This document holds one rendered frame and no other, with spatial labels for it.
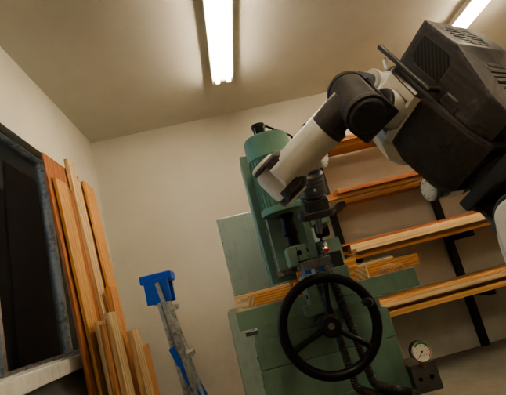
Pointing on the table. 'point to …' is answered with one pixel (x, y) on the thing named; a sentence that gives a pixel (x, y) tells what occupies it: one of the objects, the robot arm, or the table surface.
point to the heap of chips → (390, 268)
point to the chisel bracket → (295, 255)
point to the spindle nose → (289, 229)
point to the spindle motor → (256, 143)
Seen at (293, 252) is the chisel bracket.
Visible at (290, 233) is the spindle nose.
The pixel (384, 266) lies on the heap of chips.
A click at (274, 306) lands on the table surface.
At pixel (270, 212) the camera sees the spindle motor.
